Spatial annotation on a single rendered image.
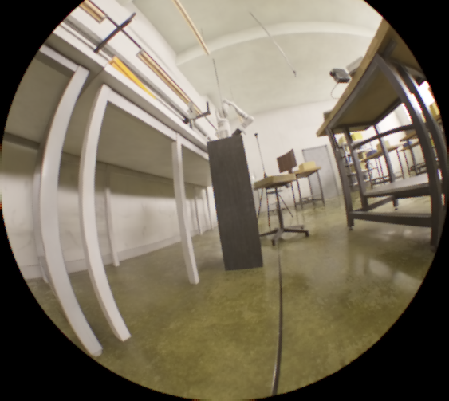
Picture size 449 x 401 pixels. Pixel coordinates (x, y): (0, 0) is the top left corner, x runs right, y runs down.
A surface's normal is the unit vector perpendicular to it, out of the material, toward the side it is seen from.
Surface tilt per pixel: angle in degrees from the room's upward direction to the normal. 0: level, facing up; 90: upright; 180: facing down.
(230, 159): 90
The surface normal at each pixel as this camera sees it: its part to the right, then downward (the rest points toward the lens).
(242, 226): -0.18, -0.17
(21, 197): 0.94, -0.20
